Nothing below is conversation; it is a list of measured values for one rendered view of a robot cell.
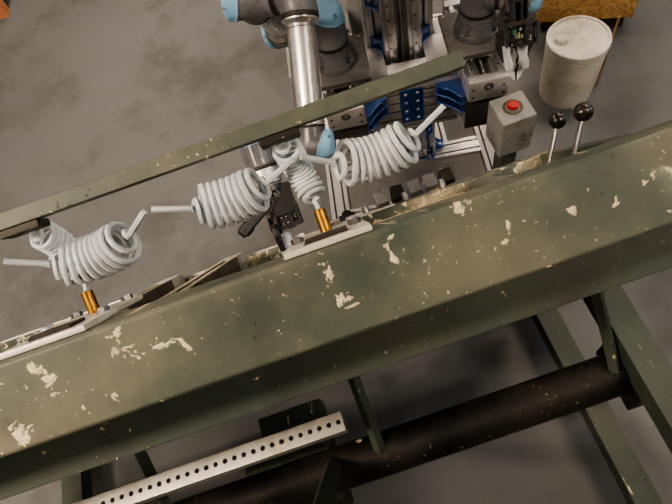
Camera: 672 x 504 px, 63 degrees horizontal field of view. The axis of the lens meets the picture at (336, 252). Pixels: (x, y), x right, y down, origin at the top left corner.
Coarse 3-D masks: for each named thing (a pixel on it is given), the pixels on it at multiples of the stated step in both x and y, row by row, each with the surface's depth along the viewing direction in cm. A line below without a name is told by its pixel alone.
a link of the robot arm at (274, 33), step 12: (228, 0) 136; (240, 0) 135; (252, 0) 135; (264, 0) 135; (228, 12) 138; (240, 12) 138; (252, 12) 138; (264, 12) 138; (276, 12) 138; (252, 24) 148; (264, 24) 155; (276, 24) 159; (264, 36) 178; (276, 36) 173; (276, 48) 182
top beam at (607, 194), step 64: (512, 192) 57; (576, 192) 58; (640, 192) 58; (320, 256) 58; (384, 256) 58; (448, 256) 58; (512, 256) 58; (576, 256) 58; (128, 320) 58; (192, 320) 58; (256, 320) 58; (320, 320) 58; (384, 320) 58; (0, 384) 58; (64, 384) 59; (128, 384) 59; (192, 384) 59; (0, 448) 59
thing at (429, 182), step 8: (440, 168) 202; (448, 168) 197; (424, 176) 197; (432, 176) 197; (440, 176) 196; (448, 176) 196; (400, 184) 198; (408, 184) 197; (416, 184) 196; (424, 184) 197; (432, 184) 195; (448, 184) 197; (376, 192) 198; (384, 192) 197; (392, 192) 197; (400, 192) 196; (408, 192) 199; (416, 192) 196; (424, 192) 203; (376, 200) 196; (384, 200) 196; (392, 200) 201; (400, 200) 197; (376, 208) 205; (344, 216) 193
